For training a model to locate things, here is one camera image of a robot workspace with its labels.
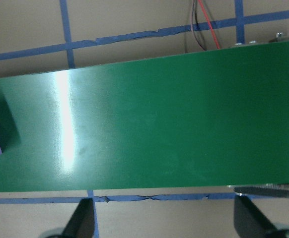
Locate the green belt conveyor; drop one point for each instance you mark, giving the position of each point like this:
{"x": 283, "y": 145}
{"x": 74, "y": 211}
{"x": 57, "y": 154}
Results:
{"x": 159, "y": 124}

